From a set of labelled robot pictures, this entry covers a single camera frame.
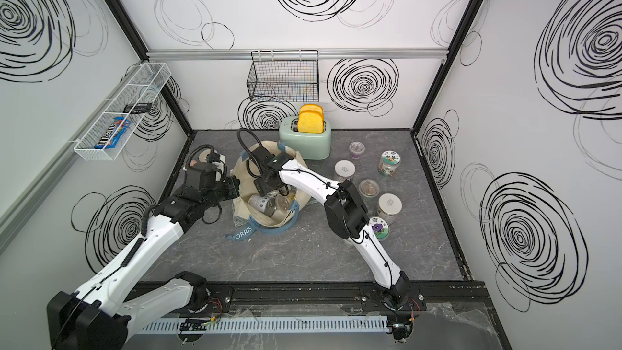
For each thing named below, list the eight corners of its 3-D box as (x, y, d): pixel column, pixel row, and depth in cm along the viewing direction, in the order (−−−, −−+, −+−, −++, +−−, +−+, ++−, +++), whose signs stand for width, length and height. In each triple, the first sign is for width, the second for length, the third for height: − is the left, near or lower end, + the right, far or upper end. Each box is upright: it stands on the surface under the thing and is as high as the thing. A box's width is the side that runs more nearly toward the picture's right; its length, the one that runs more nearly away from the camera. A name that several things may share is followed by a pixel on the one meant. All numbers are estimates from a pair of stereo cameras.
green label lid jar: (380, 177, 105) (384, 165, 99) (377, 161, 110) (380, 150, 104) (397, 177, 105) (402, 165, 99) (393, 161, 110) (398, 150, 104)
